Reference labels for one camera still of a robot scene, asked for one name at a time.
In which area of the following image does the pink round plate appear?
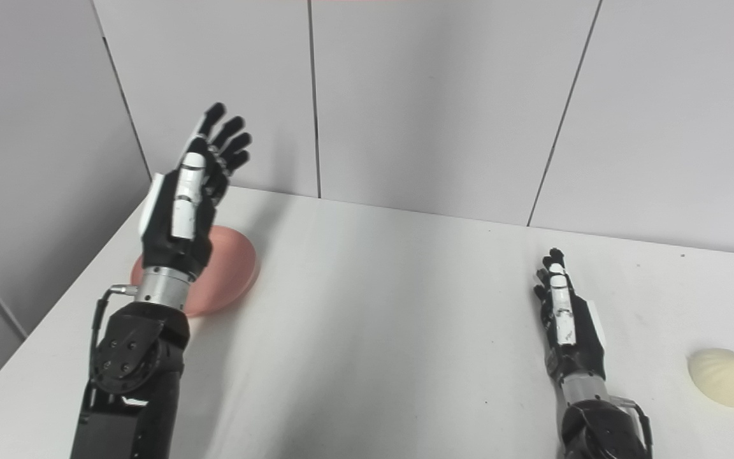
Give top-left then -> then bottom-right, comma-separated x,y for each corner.
130,224 -> 260,318

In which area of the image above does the cream steamed bun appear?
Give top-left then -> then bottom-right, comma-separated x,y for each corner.
687,348 -> 734,409

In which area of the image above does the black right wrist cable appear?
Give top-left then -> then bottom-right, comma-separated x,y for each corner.
612,397 -> 655,457

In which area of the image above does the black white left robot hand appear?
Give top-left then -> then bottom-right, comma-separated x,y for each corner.
139,102 -> 253,282

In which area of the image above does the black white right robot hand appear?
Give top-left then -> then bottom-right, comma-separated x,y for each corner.
533,247 -> 607,384

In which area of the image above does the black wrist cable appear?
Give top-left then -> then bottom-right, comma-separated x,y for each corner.
612,397 -> 655,457
89,284 -> 140,386

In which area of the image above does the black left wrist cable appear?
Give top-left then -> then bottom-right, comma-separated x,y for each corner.
89,284 -> 140,386

